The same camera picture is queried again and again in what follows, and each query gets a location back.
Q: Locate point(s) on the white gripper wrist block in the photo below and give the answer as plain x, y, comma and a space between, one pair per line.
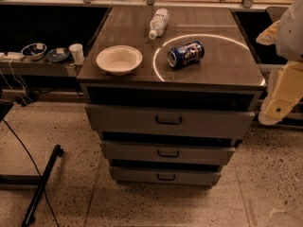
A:
292, 35

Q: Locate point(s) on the grey top drawer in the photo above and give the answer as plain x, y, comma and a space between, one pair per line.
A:
163, 121

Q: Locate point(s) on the grey drawer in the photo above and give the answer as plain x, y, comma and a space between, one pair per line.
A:
164, 175
180, 154
163, 121

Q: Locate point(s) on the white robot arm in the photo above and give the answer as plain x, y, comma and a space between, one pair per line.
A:
289, 38

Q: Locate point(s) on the dark wood drawer cabinet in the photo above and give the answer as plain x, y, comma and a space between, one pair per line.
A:
225, 79

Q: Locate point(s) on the grey bottom drawer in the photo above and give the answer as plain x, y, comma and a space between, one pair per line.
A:
164, 175

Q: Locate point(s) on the grey middle drawer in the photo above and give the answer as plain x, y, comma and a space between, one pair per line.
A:
180, 154

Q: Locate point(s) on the blue soda can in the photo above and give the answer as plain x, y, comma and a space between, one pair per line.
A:
186, 54

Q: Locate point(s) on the clear plastic water bottle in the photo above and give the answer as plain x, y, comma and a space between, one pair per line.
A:
158, 23

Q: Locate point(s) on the white paper bowl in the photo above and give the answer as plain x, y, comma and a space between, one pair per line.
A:
119, 60

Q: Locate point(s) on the white paper cup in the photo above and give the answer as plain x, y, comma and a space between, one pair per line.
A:
77, 52

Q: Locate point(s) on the dark blue bowl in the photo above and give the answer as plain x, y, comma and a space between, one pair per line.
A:
58, 54

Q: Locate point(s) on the metal bowl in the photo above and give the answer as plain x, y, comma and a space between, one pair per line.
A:
34, 52

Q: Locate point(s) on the white power strip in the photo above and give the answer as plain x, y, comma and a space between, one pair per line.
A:
15, 56

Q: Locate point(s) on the grey side shelf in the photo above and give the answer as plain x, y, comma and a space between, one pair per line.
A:
40, 68

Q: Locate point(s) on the black stand leg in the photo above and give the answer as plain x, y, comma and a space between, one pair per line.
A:
38, 181

